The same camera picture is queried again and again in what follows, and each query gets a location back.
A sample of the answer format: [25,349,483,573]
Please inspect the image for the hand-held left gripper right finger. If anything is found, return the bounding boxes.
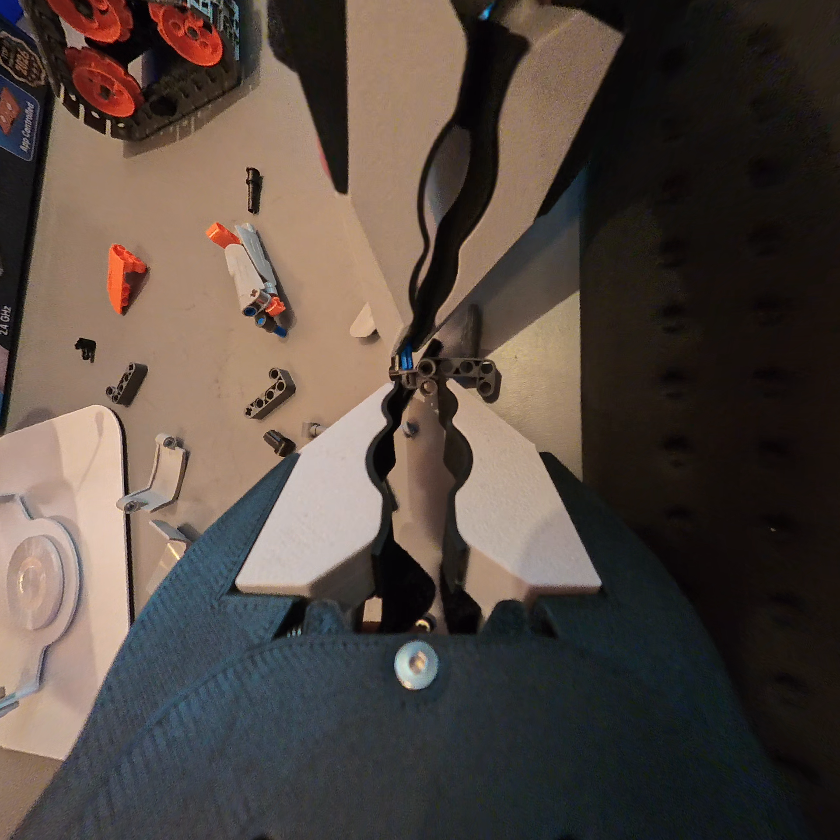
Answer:
[420,388,605,618]

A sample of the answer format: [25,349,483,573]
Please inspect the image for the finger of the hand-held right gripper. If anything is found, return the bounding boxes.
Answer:
[427,20,624,349]
[348,0,467,345]

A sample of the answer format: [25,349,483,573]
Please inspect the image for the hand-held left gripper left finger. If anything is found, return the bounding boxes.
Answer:
[234,388,408,611]

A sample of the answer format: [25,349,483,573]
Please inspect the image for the dark grey bent beam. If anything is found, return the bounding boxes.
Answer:
[243,368,296,420]

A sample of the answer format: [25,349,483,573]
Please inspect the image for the black orange tracked robot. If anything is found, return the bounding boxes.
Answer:
[27,0,244,139]

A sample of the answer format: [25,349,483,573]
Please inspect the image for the white orange assembled part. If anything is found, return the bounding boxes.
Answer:
[206,221,290,329]

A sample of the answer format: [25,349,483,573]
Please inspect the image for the dark grey short beam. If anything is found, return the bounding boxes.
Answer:
[107,363,148,403]

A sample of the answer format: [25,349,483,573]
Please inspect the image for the white book stand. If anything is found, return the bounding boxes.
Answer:
[0,405,135,760]

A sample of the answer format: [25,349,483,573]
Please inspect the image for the orange triangular panel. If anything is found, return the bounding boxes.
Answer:
[108,245,149,315]

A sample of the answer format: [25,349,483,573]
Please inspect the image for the robot kit box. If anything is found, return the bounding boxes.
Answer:
[0,0,53,421]

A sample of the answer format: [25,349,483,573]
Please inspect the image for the light grey bracket piece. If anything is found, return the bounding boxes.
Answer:
[116,434,189,513]
[149,519,193,568]

